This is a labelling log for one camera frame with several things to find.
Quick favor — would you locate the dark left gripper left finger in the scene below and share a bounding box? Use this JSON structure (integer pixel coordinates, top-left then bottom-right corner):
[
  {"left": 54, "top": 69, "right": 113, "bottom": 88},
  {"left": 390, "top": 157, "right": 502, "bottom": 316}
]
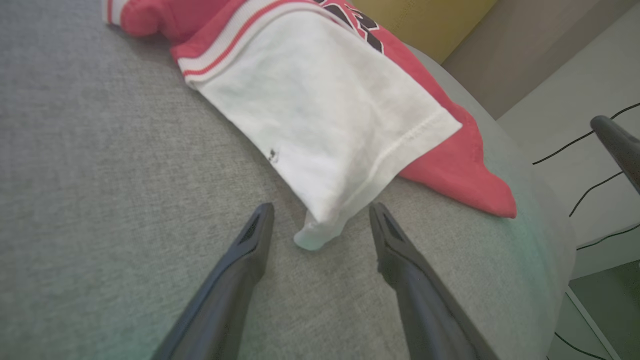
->
[{"left": 152, "top": 202, "right": 275, "bottom": 360}]

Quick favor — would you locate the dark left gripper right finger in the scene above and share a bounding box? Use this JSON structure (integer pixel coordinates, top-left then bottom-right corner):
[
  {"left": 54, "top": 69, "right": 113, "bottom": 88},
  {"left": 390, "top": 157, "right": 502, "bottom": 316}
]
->
[{"left": 369, "top": 201, "right": 501, "bottom": 360}]

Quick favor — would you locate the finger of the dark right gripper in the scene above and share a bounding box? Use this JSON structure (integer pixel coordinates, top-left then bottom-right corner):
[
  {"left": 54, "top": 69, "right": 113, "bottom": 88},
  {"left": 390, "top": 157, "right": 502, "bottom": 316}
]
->
[{"left": 590, "top": 115, "right": 640, "bottom": 195}]

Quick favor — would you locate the red white basketball jersey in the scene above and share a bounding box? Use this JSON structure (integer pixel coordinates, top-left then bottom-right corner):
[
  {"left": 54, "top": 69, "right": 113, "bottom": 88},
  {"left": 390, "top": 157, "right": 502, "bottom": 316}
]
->
[{"left": 102, "top": 0, "right": 517, "bottom": 251}]

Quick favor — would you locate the large yellow sofa cushion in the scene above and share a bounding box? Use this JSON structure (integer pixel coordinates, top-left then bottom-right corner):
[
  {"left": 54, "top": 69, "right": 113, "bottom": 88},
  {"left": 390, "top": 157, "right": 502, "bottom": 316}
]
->
[{"left": 350, "top": 0, "right": 498, "bottom": 64}]

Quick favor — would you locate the thin black cable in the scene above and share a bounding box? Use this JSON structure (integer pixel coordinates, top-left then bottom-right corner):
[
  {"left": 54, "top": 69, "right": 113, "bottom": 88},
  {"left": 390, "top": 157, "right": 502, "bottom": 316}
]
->
[
  {"left": 554, "top": 331, "right": 608, "bottom": 360},
  {"left": 576, "top": 224, "right": 640, "bottom": 251},
  {"left": 569, "top": 171, "right": 624, "bottom": 217}
]

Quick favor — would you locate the right cable with teal connector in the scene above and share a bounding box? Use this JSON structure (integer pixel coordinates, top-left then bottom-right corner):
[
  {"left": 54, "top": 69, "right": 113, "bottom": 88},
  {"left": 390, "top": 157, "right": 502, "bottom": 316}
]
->
[{"left": 532, "top": 102, "right": 640, "bottom": 166}]

